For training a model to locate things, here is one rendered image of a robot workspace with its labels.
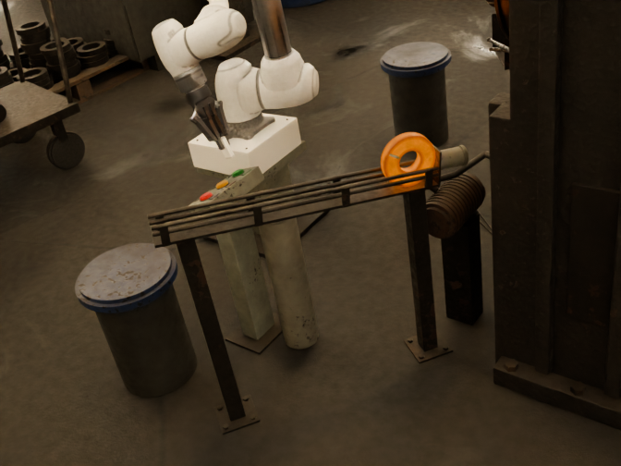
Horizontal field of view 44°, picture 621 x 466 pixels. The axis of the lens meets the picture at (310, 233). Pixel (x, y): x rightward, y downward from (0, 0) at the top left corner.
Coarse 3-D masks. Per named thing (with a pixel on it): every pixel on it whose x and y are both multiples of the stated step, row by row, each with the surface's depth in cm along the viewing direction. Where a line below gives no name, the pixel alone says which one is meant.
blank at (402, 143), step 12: (408, 132) 209; (396, 144) 207; (408, 144) 208; (420, 144) 209; (384, 156) 209; (396, 156) 209; (420, 156) 212; (432, 156) 213; (384, 168) 210; (396, 168) 211; (408, 168) 215; (420, 168) 213; (396, 180) 213; (420, 180) 215
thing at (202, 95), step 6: (204, 84) 233; (198, 90) 230; (204, 90) 230; (186, 96) 232; (192, 96) 230; (198, 96) 230; (204, 96) 230; (210, 96) 235; (192, 102) 231; (198, 102) 231; (204, 102) 233; (210, 102) 235; (192, 108) 232; (198, 108) 232; (198, 114) 233; (204, 114) 233; (210, 114) 235
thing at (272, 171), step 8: (304, 144) 310; (296, 152) 307; (280, 160) 300; (288, 160) 304; (200, 168) 308; (272, 168) 296; (280, 168) 301; (216, 176) 304; (224, 176) 301; (264, 176) 294; (272, 176) 297
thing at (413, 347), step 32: (416, 192) 216; (416, 224) 222; (192, 256) 203; (416, 256) 228; (192, 288) 208; (416, 288) 236; (416, 320) 246; (224, 352) 222; (416, 352) 249; (448, 352) 247; (224, 384) 228; (224, 416) 239; (256, 416) 237
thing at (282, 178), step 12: (288, 168) 315; (276, 180) 311; (288, 180) 317; (252, 192) 306; (276, 192) 312; (300, 216) 325; (312, 216) 324; (252, 228) 319; (300, 228) 318; (216, 240) 321
